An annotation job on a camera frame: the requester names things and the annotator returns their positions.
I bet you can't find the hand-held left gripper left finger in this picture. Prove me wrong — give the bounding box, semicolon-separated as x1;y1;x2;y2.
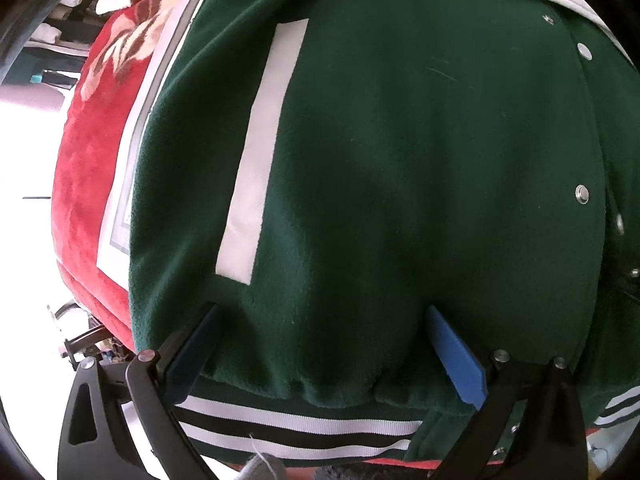
56;302;223;480

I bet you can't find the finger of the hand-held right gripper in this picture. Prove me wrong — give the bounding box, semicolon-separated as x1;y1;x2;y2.
614;266;640;306

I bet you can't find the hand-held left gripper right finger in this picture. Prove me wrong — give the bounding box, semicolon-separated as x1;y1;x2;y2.
424;304;590;480

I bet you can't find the green varsity jacket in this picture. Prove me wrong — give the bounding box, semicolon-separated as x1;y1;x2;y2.
127;0;640;466

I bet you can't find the white patterned mat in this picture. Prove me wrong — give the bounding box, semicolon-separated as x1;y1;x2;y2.
96;0;226;283

